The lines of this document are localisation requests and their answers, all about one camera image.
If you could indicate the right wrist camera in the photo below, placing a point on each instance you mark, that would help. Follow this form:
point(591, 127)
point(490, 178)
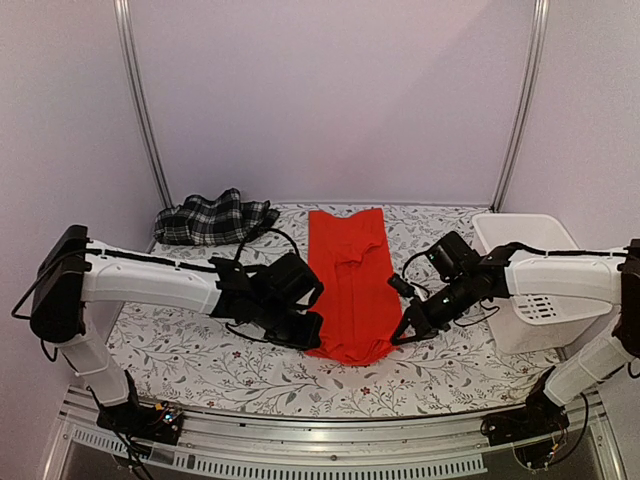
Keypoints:
point(404, 288)

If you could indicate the red garment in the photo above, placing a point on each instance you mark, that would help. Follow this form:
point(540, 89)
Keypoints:
point(360, 310)

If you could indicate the black white plaid skirt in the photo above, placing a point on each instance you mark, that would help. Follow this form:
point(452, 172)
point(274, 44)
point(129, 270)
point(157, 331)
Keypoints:
point(226, 220)

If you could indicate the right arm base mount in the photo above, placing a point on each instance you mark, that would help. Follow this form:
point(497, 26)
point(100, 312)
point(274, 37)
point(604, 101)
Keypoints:
point(526, 422)

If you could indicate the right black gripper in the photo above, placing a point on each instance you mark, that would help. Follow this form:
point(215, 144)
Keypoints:
point(426, 326)

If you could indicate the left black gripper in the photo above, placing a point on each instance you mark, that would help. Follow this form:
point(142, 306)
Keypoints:
point(307, 339)

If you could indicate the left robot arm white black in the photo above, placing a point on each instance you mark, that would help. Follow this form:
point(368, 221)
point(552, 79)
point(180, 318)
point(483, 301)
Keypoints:
point(79, 270)

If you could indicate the white plastic laundry bin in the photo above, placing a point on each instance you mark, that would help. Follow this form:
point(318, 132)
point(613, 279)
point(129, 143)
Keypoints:
point(529, 323)

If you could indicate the right aluminium frame post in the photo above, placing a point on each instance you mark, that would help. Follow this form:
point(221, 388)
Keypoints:
point(526, 96)

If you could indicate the left aluminium frame post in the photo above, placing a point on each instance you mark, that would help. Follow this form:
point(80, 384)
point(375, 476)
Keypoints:
point(124, 24)

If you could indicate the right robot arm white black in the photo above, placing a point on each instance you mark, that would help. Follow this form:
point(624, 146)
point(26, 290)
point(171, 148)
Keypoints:
point(517, 270)

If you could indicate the front aluminium rail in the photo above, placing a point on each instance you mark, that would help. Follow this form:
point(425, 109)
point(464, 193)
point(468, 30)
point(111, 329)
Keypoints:
point(218, 444)

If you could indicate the aluminium frame post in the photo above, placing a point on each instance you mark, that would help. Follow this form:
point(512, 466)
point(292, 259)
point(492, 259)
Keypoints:
point(526, 96)
point(124, 24)

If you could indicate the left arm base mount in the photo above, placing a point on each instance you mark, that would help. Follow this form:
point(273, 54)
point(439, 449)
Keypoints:
point(161, 423)

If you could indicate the floral patterned table cloth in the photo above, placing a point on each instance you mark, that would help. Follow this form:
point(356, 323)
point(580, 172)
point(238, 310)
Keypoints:
point(181, 356)

